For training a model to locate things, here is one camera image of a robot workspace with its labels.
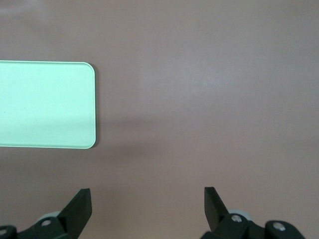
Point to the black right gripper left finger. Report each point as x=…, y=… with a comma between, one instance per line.
x=74, y=214

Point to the light green rectangular tray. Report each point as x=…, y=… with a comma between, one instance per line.
x=45, y=104

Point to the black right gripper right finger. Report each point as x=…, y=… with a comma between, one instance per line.
x=214, y=211

